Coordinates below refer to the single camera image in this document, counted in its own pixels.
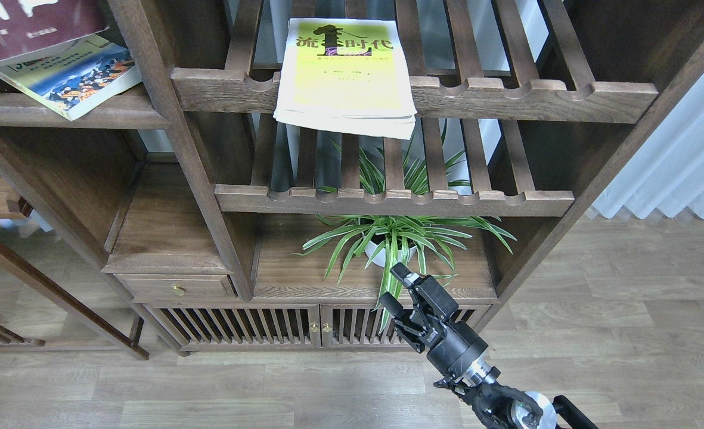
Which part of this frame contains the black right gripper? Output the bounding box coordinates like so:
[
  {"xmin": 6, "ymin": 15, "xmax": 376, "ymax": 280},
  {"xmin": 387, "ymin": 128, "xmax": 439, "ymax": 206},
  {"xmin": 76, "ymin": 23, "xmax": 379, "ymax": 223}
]
[{"xmin": 380, "ymin": 263, "xmax": 491, "ymax": 382}]

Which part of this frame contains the yellow green cover book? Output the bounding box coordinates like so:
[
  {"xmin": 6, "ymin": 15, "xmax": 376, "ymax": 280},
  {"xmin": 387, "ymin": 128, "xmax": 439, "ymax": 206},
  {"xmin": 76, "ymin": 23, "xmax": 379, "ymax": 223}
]
[{"xmin": 274, "ymin": 17, "xmax": 417, "ymax": 139}]

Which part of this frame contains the white blue illustrated book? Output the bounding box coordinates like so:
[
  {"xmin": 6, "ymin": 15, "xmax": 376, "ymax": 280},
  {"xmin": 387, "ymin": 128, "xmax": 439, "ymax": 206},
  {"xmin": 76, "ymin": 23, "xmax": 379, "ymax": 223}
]
[{"xmin": 0, "ymin": 35, "xmax": 142, "ymax": 120}]

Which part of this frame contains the maroon cover book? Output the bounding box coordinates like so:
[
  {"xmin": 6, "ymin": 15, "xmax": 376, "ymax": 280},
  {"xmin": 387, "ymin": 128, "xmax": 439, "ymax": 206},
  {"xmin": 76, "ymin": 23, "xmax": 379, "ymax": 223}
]
[{"xmin": 0, "ymin": 1, "xmax": 108, "ymax": 65}]

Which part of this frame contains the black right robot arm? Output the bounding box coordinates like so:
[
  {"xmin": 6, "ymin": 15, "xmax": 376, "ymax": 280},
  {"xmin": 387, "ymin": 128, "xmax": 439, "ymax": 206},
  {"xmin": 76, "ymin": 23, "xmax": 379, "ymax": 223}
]
[{"xmin": 380, "ymin": 263, "xmax": 594, "ymax": 428}]

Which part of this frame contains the green spider plant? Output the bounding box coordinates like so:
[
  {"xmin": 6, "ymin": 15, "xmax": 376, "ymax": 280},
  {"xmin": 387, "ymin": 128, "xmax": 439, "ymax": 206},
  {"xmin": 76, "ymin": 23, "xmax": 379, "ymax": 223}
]
[{"xmin": 292, "ymin": 138, "xmax": 517, "ymax": 309}]

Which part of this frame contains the white plant pot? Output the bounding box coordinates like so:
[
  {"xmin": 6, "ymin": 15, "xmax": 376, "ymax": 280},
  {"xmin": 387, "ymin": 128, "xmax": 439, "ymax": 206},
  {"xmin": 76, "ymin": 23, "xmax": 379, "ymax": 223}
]
[{"xmin": 365, "ymin": 234, "xmax": 417, "ymax": 267}]

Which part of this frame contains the brass drawer knob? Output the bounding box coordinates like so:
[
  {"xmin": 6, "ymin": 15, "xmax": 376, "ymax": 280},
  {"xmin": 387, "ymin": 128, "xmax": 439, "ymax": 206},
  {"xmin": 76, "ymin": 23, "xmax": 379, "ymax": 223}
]
[{"xmin": 172, "ymin": 283, "xmax": 186, "ymax": 296}]

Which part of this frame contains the dark wooden bookshelf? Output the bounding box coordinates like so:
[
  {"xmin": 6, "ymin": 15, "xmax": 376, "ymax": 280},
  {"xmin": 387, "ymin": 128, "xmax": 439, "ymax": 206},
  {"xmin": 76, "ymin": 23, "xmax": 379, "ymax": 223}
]
[{"xmin": 0, "ymin": 1, "xmax": 704, "ymax": 355}]

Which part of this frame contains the white pleated curtain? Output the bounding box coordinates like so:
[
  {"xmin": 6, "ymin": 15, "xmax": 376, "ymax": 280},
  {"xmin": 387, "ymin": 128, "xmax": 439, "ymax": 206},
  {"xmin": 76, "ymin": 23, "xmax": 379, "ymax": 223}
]
[{"xmin": 590, "ymin": 73, "xmax": 704, "ymax": 219}]

